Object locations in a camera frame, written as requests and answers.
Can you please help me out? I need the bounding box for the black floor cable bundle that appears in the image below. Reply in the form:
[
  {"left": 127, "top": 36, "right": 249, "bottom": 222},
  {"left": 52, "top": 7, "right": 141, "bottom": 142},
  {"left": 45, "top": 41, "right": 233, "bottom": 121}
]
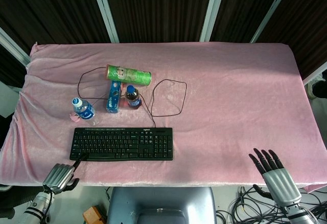
[{"left": 216, "top": 185, "right": 327, "bottom": 224}]

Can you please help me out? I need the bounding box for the clear water bottle blue label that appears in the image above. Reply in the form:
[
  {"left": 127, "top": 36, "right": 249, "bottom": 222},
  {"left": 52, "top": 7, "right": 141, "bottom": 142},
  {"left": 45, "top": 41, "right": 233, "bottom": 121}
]
[{"left": 71, "top": 97, "right": 100, "bottom": 126}]

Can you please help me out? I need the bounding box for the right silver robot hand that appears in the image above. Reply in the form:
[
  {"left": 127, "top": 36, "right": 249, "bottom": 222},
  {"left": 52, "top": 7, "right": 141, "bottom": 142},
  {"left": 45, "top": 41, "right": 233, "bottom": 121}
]
[{"left": 248, "top": 148, "right": 302, "bottom": 207}]

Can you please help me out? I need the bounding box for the black computer keyboard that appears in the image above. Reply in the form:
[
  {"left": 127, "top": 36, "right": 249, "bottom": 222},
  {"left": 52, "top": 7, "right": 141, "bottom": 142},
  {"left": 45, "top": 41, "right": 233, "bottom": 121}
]
[{"left": 69, "top": 127, "right": 174, "bottom": 162}]

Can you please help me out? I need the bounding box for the green chips can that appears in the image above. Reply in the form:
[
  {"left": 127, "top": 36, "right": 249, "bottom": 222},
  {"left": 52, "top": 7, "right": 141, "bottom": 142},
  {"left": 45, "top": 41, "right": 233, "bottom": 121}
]
[{"left": 104, "top": 64, "right": 152, "bottom": 86}]

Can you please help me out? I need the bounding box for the blue snack box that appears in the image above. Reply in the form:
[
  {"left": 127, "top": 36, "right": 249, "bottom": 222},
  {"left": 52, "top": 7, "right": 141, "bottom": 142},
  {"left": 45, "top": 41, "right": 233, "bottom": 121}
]
[{"left": 105, "top": 80, "right": 122, "bottom": 114}]

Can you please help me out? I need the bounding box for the dark cola bottle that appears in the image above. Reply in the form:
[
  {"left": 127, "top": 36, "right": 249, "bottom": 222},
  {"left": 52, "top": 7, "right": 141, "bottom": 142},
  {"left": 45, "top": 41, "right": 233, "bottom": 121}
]
[{"left": 125, "top": 85, "right": 142, "bottom": 110}]

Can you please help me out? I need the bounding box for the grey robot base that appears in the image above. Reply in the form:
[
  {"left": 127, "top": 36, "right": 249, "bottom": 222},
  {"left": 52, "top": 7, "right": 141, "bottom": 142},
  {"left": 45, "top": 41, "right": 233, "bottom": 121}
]
[{"left": 106, "top": 186, "right": 217, "bottom": 224}]

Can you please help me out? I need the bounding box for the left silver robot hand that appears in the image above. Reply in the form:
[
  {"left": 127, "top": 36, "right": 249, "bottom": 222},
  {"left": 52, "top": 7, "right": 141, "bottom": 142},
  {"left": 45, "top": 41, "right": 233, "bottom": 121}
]
[{"left": 42, "top": 152, "right": 87, "bottom": 194}]

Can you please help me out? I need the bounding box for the orange box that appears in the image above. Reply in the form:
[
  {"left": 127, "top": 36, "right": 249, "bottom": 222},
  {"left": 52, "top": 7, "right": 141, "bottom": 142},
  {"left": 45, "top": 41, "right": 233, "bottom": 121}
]
[{"left": 82, "top": 206, "right": 106, "bottom": 224}]

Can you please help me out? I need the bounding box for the pink table cloth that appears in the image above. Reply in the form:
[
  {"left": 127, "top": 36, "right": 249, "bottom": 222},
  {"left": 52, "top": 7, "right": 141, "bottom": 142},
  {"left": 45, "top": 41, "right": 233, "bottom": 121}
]
[{"left": 0, "top": 41, "right": 327, "bottom": 193}]

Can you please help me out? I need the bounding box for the black keyboard cable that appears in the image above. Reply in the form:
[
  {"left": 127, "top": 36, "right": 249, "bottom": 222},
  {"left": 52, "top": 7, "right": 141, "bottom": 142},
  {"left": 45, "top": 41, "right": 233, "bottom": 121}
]
[{"left": 77, "top": 65, "right": 188, "bottom": 129}]

